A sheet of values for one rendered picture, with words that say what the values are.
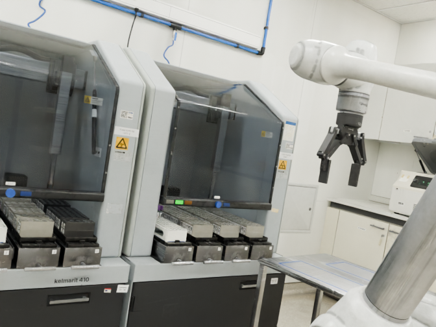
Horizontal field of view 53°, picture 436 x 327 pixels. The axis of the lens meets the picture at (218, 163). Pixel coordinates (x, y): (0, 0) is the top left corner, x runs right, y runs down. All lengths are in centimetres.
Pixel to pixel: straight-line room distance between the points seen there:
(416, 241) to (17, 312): 129
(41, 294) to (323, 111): 300
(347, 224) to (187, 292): 241
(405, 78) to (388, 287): 49
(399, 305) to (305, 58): 64
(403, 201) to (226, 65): 177
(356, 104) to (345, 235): 287
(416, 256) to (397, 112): 340
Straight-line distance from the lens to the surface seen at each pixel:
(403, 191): 382
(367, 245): 399
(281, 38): 371
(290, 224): 396
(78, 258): 168
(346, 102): 133
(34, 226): 169
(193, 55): 319
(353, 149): 139
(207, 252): 193
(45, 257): 165
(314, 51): 121
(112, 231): 180
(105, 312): 180
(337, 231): 418
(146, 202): 183
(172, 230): 186
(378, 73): 115
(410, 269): 94
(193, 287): 195
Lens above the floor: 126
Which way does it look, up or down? 3 degrees down
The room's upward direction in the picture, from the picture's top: 9 degrees clockwise
